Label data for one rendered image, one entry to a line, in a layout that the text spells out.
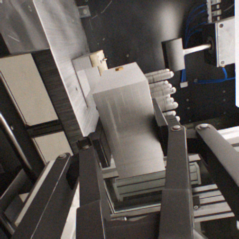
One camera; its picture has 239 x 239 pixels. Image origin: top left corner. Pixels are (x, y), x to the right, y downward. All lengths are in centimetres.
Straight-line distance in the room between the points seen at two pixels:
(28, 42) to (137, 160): 24
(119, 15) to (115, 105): 67
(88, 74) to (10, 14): 32
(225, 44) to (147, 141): 47
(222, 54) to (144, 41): 33
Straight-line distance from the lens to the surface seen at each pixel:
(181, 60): 59
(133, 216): 62
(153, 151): 19
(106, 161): 17
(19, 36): 31
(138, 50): 82
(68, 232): 41
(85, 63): 50
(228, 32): 61
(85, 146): 15
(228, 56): 62
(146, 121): 17
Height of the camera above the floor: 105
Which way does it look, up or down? 6 degrees down
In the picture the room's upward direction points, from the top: 77 degrees clockwise
